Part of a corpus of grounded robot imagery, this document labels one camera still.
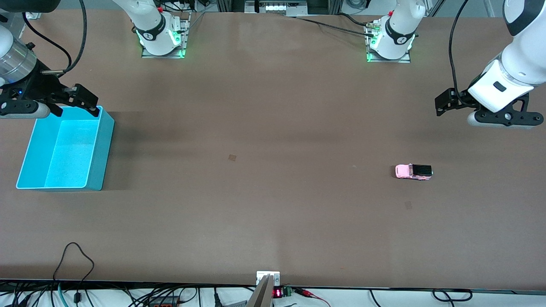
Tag cyan plastic bin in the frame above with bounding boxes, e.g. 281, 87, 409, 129
16, 105, 115, 191

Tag black coiled cable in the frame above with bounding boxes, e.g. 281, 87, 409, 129
432, 289, 473, 302

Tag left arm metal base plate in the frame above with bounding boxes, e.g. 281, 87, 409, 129
366, 21, 411, 64

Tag pink jeep toy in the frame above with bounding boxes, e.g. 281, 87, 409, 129
395, 164, 433, 181

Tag thick black table cable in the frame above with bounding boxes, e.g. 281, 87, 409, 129
337, 13, 371, 26

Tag black cable bundle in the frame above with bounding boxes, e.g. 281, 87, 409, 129
164, 0, 209, 12

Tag black looped cable with ferrite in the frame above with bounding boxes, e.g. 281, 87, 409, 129
53, 242, 95, 304

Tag white lit device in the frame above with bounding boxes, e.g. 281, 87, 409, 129
245, 0, 308, 17

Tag grey metal bar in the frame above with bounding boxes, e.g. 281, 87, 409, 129
247, 274, 273, 307

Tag black power adapter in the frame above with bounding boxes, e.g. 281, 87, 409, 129
147, 295, 180, 307

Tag red clip leads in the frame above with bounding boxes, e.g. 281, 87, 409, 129
294, 288, 331, 307

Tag aluminium frame post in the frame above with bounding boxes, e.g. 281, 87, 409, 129
218, 0, 246, 13

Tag white bracket plate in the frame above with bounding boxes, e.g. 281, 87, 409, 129
256, 271, 280, 286

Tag thin black table cable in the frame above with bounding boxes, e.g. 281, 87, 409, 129
294, 17, 377, 38

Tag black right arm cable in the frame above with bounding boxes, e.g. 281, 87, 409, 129
23, 0, 88, 77

